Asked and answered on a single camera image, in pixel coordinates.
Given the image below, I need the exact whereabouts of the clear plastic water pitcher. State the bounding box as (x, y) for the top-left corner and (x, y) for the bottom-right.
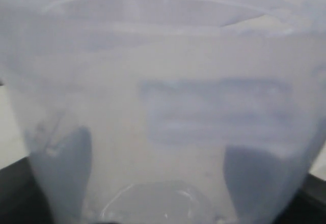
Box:
(1, 0), (325, 223)

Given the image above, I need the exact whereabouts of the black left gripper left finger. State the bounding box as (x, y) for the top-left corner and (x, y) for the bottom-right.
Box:
(1, 157), (54, 223)

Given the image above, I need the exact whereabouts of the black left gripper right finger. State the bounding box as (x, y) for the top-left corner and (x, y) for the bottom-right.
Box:
(281, 174), (325, 224)

